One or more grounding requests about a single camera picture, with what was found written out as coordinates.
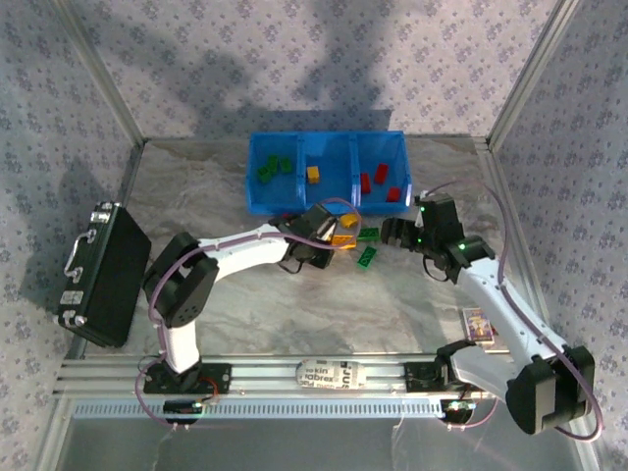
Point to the yellow curved lego brick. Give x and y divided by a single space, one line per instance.
349 221

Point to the yellow two-by-four lego brick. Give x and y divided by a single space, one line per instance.
344 241

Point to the green two-by-four lego brick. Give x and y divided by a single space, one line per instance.
366 257
368 234

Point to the red two-by-two lego brick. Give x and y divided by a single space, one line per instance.
393 194

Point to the small red lego brick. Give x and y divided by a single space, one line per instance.
287 216

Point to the red two-by-four lego brick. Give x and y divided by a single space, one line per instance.
365 182
381 172

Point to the yellow two-by-two lego brick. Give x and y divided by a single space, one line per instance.
313 174

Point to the small green lego brick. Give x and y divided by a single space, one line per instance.
285 165
271 162
263 173

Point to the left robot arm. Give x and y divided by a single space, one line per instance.
235 250

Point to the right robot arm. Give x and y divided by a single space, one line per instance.
495 304

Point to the white printed sticker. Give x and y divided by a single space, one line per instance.
326 375

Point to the small black circuit board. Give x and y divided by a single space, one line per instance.
458 408
179 407

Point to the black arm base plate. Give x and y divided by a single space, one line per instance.
218 379
417 378

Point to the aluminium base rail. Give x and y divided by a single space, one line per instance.
275 378

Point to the aluminium frame post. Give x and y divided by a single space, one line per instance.
109 83
528 73

